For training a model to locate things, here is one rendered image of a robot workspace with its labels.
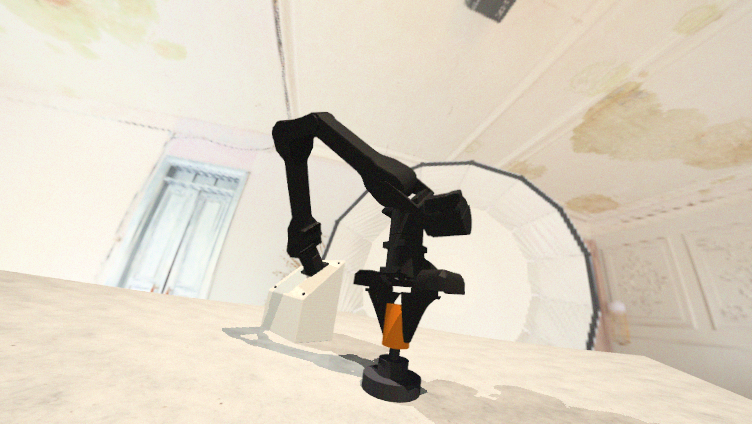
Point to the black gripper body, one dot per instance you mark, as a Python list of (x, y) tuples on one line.
[(404, 259)]

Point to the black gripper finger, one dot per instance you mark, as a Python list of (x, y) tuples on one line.
[(379, 299), (413, 307)]

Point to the orange knob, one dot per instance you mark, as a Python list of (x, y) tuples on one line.
[(392, 336)]

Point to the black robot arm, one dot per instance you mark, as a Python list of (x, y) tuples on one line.
[(388, 180)]

